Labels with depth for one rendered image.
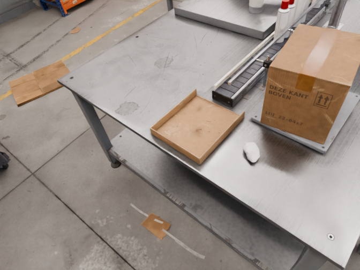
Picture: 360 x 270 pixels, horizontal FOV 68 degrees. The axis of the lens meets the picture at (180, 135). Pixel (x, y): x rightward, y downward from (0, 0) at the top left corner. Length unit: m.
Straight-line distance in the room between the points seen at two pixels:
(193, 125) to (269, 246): 0.76
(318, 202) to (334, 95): 0.34
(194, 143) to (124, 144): 0.97
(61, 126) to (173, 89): 1.56
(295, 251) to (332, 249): 0.64
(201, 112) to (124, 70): 0.55
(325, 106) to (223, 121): 0.39
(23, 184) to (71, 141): 0.48
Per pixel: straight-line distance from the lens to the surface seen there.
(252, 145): 1.01
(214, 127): 1.10
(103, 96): 1.38
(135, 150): 1.88
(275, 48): 1.48
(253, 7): 1.80
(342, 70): 0.96
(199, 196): 1.62
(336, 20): 1.79
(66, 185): 2.21
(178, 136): 1.08
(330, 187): 1.02
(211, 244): 1.74
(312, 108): 0.99
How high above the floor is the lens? 1.65
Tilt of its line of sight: 49 degrees down
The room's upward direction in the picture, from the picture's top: 10 degrees counter-clockwise
